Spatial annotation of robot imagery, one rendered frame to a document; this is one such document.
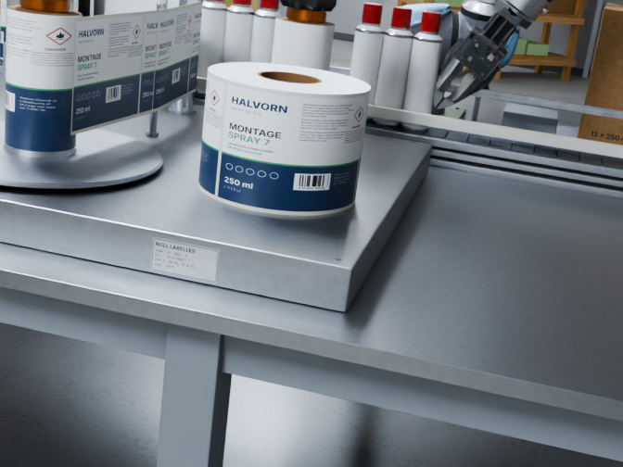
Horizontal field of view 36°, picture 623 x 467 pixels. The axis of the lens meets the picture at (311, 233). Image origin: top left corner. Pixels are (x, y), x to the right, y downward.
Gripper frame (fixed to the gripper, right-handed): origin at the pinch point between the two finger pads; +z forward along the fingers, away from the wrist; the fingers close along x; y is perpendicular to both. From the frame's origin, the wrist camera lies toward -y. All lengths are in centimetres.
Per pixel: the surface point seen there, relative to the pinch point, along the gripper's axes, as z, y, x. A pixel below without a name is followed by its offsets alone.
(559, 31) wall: 28, -868, 52
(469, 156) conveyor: 3.2, 5.9, 9.7
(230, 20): 12.0, 2.6, -38.4
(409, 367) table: 6, 85, 13
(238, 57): 16.4, 2.6, -33.4
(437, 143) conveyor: 5.0, 6.0, 4.0
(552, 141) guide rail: -7.3, 4.6, 18.8
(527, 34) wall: 50, -868, 30
